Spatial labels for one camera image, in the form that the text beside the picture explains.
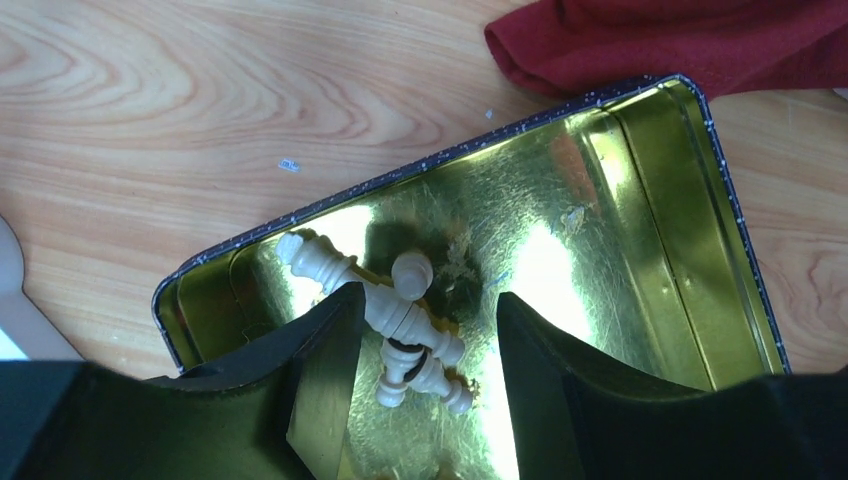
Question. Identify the gold metal tin box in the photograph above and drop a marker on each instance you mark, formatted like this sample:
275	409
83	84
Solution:
614	216

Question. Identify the white metal clothes rack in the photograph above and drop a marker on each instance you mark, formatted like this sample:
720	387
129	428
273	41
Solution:
26	333

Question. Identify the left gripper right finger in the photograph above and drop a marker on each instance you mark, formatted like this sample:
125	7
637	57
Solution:
578	413

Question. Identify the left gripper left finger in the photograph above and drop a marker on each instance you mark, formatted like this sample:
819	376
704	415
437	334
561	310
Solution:
275	408

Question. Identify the dark red shirt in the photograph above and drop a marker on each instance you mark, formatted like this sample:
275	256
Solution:
560	48

